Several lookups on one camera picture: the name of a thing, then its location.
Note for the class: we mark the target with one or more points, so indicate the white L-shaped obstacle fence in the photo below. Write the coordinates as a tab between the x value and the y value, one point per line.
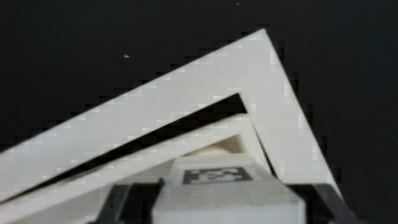
236	71

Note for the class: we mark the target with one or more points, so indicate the white square tabletop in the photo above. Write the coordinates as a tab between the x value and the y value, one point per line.
66	202

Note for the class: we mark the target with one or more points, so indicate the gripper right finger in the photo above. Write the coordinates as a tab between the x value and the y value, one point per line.
327	210

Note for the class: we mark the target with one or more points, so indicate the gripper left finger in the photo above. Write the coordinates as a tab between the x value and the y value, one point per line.
128	204

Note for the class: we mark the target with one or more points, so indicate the white table leg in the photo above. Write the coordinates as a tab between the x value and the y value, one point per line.
220	191

